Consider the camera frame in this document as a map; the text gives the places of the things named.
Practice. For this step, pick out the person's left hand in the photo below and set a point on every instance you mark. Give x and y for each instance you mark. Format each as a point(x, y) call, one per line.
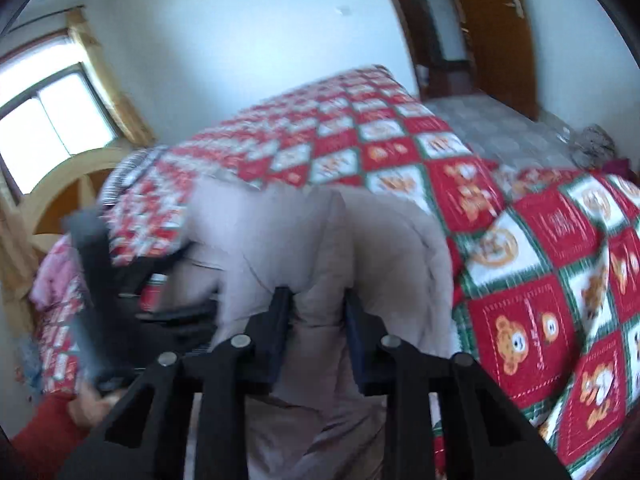
point(92, 402)

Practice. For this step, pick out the pink cloth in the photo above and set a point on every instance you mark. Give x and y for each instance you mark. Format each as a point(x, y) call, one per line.
point(54, 275)

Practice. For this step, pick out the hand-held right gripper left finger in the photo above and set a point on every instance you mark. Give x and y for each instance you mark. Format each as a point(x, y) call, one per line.
point(279, 312)

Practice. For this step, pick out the brown wooden door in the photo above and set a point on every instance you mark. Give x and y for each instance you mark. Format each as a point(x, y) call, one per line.
point(495, 50)

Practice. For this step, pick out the red checked bear-print blanket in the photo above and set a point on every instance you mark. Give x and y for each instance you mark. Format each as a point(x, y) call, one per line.
point(525, 240)

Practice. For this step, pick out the grey crumpled cloth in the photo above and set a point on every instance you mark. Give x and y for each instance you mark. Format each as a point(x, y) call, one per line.
point(595, 145)

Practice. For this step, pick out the person's left forearm red sleeve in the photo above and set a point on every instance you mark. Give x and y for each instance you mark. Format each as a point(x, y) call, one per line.
point(45, 440)

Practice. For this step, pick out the beige quilted jacket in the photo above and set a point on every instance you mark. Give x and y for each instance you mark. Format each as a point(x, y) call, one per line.
point(300, 240)

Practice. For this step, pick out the maroon cloth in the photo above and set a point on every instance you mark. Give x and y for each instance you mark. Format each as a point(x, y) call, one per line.
point(621, 167)

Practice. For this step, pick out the black-white striped pillow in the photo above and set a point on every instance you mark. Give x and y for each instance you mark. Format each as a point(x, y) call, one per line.
point(125, 172)

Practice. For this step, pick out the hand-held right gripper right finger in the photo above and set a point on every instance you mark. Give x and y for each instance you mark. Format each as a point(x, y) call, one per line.
point(358, 342)

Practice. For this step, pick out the window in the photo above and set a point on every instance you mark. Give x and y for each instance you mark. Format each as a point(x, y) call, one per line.
point(65, 115)

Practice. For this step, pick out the dark wooden door frame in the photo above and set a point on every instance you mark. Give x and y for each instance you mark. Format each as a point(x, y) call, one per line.
point(415, 20)

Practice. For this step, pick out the grey checked bed sheet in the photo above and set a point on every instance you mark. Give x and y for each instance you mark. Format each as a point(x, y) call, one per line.
point(500, 130)

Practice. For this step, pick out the wooden arched headboard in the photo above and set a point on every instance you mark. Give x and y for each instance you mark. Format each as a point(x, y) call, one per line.
point(65, 170)

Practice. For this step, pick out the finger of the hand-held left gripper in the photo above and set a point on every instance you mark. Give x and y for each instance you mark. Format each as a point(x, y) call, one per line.
point(167, 262)
point(175, 320)

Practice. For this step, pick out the beige curtain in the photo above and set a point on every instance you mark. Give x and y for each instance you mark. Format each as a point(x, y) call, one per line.
point(110, 90)

